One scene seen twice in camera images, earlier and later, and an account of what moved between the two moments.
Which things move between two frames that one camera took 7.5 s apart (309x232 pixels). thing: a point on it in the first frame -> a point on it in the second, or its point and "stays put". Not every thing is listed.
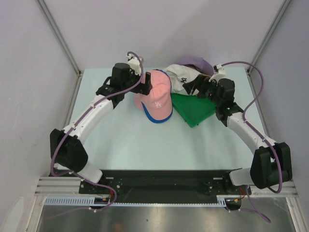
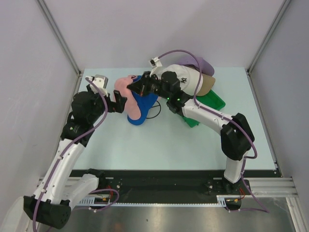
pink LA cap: x=157 y=106 -> x=131 y=108
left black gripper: x=144 y=88 -> x=118 y=106
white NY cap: x=179 y=74 stays put
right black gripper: x=197 y=82 -> x=141 y=86
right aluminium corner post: x=283 y=8 stays put
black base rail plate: x=164 y=185 stays put
